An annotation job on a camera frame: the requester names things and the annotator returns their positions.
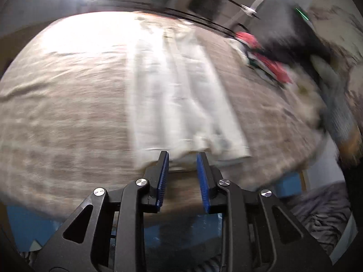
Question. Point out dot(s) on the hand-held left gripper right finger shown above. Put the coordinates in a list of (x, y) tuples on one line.
[(202, 178)]

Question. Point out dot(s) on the grey rumpled cloth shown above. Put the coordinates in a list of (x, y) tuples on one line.
[(320, 212)]

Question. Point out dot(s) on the beige checked blanket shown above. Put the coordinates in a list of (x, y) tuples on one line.
[(71, 113)]

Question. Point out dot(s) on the white pants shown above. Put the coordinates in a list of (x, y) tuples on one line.
[(175, 90)]

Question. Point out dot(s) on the blue table frame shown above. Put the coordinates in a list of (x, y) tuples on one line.
[(175, 232)]

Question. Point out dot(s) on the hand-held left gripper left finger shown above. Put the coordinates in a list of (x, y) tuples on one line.
[(163, 175)]

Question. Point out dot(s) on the pile of colourful clothes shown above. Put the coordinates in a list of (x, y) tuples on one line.
[(262, 58)]

